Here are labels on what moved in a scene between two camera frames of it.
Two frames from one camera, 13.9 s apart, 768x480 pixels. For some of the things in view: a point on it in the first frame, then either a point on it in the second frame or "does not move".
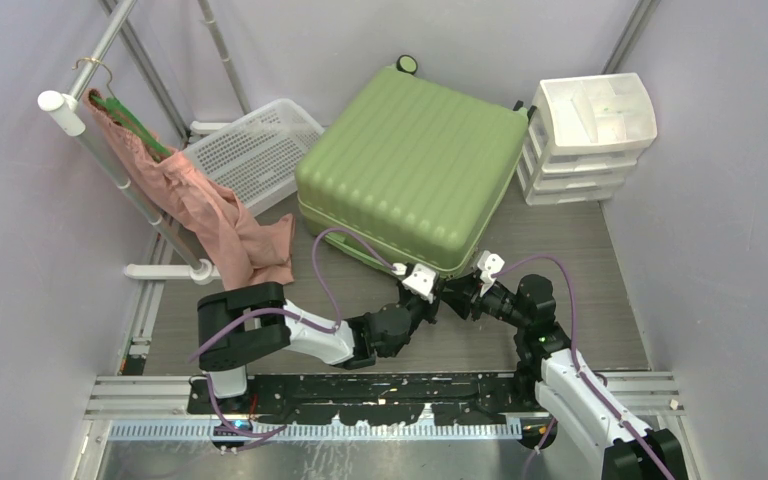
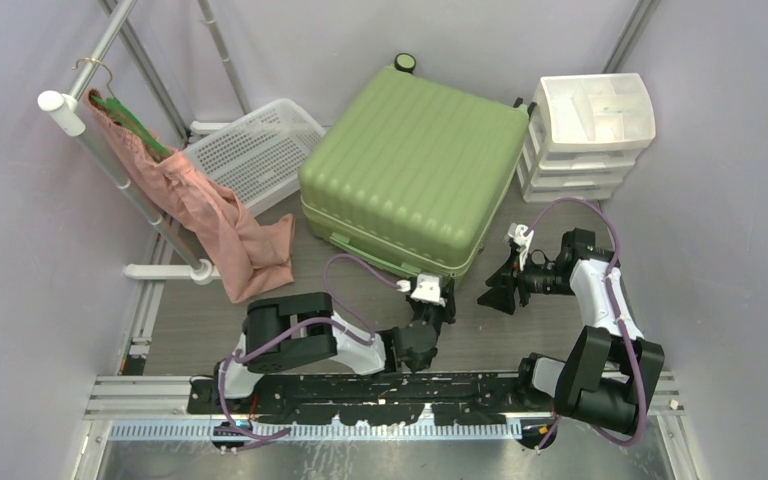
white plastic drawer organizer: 585,135 does not move
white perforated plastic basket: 256,156 does not move
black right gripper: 464,298 to 505,282
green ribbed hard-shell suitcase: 408,169 does not move
